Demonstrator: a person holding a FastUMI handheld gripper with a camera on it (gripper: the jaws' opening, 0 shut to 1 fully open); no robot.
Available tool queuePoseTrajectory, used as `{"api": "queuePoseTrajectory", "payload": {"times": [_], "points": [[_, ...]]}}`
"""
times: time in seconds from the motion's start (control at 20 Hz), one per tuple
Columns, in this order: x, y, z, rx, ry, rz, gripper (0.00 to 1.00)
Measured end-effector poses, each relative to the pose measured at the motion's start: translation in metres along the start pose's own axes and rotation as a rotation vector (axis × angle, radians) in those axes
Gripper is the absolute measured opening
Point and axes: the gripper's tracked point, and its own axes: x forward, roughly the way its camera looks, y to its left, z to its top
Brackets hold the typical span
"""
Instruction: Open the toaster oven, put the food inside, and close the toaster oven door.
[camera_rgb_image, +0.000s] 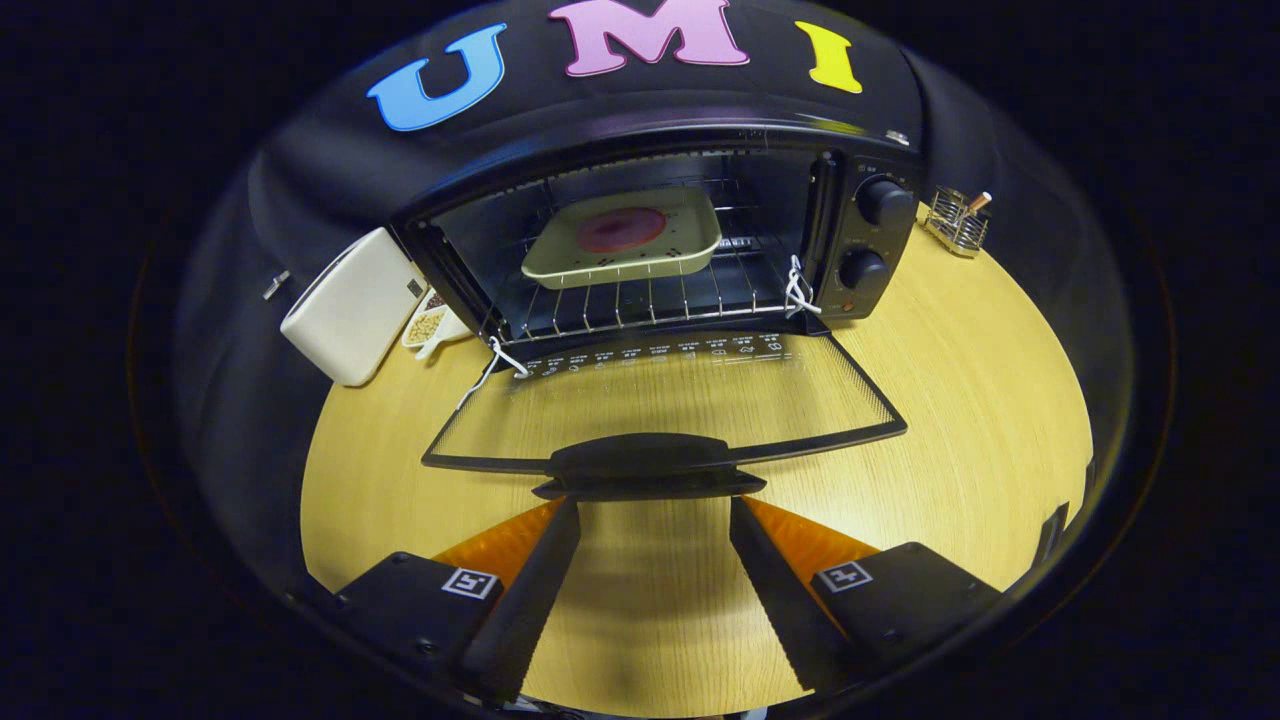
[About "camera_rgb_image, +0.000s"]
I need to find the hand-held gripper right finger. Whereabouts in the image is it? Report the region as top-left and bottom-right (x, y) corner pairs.
(729, 497), (1002, 694)

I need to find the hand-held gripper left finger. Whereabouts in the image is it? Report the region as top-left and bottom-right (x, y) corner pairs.
(335, 497), (582, 702)

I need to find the black toaster oven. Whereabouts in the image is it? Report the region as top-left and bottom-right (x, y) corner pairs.
(390, 120), (921, 501)

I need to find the cream square plate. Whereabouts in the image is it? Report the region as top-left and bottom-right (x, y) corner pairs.
(521, 186), (723, 290)

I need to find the pink ham slice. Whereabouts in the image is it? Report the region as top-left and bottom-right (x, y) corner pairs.
(575, 207), (667, 254)

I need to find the white toaster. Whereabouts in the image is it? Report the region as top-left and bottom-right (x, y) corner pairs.
(280, 228), (429, 388)

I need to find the white condiment dish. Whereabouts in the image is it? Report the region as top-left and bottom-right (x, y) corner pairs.
(402, 290), (471, 361)

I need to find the black backdrop cloth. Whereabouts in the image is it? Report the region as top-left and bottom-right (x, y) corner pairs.
(170, 0), (1136, 601)

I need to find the metal wire rack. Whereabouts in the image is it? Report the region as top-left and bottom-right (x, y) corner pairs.
(925, 187), (993, 259)

